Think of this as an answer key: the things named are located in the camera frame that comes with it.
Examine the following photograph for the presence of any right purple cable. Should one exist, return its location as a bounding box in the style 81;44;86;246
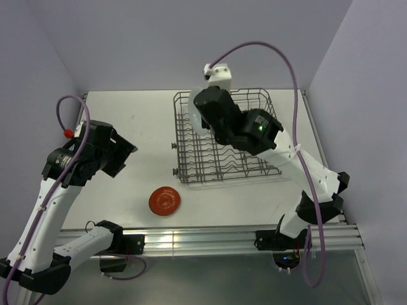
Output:
209;41;327;288

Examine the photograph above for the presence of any black base bracket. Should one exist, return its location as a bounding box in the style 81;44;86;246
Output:
254;229;312;252
99;234;147;278

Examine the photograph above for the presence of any aluminium mounting rail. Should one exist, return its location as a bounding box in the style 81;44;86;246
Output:
31;203;365;261

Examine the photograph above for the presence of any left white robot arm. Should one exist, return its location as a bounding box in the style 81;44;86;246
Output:
1;120;137;295

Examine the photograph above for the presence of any left black base bracket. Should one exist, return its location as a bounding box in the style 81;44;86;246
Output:
99;234;147;278

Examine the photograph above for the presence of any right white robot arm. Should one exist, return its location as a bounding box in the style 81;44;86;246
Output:
193;86;349;248

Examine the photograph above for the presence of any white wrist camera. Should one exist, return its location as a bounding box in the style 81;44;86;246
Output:
203;64;232;92
64;120;86;139

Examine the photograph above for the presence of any grey wire dish rack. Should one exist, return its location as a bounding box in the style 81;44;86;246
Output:
172;91;282;184

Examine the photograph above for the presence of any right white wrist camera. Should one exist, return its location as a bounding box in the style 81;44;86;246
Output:
203;64;232;92

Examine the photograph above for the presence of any pale blue scalloped plate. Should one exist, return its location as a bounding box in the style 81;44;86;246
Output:
188;87;208;136

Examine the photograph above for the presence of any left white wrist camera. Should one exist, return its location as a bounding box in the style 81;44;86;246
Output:
64;120;86;139

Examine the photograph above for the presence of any right black base bracket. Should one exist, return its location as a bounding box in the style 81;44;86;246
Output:
254;229;312;252

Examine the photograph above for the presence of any orange-red saucer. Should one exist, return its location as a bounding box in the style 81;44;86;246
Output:
148;186;181;217

